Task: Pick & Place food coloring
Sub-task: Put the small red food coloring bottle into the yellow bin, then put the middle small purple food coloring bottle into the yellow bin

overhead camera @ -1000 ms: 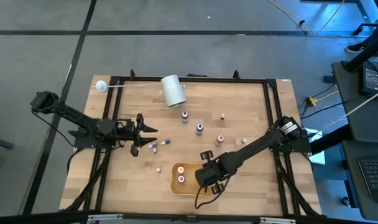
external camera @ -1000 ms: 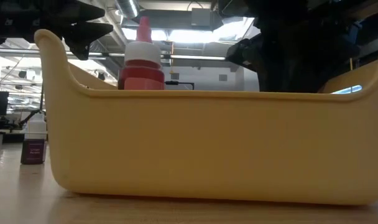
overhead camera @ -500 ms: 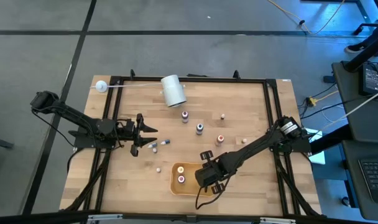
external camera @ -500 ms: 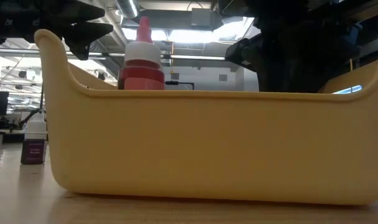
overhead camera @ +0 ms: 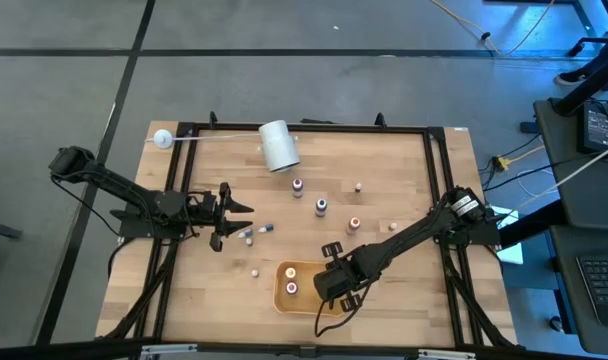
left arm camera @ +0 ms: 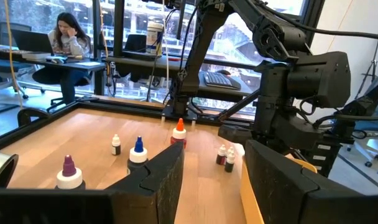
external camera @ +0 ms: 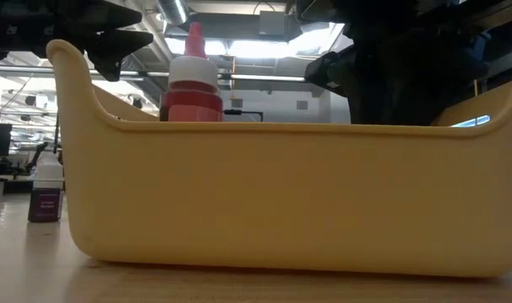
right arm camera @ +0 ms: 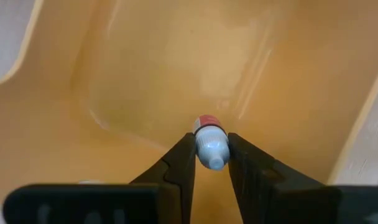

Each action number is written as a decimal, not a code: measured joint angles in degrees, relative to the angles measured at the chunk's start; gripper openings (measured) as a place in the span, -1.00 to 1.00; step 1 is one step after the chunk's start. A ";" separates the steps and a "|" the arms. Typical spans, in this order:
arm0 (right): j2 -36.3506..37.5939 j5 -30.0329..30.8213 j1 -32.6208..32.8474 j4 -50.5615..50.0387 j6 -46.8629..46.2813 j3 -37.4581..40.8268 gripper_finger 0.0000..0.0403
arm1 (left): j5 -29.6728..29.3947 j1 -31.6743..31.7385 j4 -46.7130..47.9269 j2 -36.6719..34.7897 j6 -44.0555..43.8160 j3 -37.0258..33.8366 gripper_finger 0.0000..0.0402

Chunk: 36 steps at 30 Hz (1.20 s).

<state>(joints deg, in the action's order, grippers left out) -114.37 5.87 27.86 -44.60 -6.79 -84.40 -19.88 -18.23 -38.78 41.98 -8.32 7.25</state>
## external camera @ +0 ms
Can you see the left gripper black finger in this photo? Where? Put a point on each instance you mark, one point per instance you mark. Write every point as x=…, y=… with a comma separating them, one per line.
x=108, y=17
x=117, y=46

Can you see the large pink-capped dye bottle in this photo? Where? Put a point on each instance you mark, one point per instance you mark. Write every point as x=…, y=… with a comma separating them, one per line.
x=193, y=101

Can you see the small grape purple dye bottle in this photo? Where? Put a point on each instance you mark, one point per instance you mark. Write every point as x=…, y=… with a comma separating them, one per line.
x=45, y=206

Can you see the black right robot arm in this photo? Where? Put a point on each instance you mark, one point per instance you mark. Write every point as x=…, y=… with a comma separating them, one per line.
x=449, y=14

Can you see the ceiling strip light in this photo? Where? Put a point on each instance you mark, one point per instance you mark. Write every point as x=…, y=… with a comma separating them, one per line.
x=264, y=78

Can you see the grey ceiling box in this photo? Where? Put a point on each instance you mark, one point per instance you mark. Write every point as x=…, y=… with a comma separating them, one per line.
x=273, y=23

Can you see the yellow plastic bin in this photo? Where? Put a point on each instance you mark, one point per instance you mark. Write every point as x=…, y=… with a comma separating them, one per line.
x=281, y=202

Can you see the silver round ceiling duct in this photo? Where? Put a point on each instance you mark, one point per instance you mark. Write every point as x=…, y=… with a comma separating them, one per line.
x=174, y=10

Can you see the black aluminium table frame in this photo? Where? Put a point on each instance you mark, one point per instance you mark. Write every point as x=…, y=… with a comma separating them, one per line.
x=239, y=112

